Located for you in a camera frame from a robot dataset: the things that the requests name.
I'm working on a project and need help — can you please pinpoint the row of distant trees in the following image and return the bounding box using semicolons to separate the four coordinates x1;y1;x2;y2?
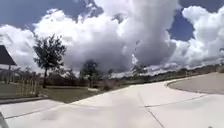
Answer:
43;59;224;92

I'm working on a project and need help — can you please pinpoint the grey round paved area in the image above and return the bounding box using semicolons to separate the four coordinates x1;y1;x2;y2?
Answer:
167;72;224;96

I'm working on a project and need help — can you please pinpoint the pale picket fence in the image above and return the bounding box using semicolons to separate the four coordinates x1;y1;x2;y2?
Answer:
0;68;40;100

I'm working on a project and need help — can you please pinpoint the shelter with dark roof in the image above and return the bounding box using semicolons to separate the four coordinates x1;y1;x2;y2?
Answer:
0;44;18;84

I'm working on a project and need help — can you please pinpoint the single dark green tree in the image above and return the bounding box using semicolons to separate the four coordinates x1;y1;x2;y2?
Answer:
32;33;68;90

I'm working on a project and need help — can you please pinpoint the green grass lawn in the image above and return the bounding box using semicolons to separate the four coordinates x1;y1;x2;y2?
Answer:
0;82;103;105

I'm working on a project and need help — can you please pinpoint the pale concrete path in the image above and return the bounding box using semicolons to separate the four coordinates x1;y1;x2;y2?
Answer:
0;71;224;128

